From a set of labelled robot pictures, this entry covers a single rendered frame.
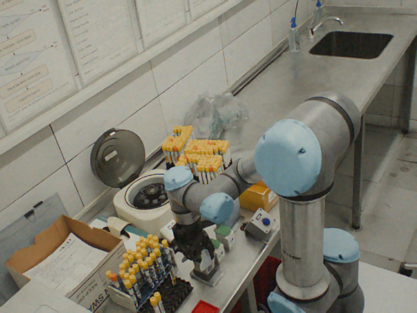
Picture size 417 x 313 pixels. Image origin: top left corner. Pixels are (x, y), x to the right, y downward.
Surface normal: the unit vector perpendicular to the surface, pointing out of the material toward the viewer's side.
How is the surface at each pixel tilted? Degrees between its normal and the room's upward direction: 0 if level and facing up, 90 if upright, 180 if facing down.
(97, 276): 93
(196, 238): 0
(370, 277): 1
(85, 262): 2
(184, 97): 90
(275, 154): 83
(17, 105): 93
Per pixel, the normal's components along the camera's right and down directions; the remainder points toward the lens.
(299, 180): -0.69, 0.40
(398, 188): -0.15, -0.82
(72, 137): 0.82, 0.21
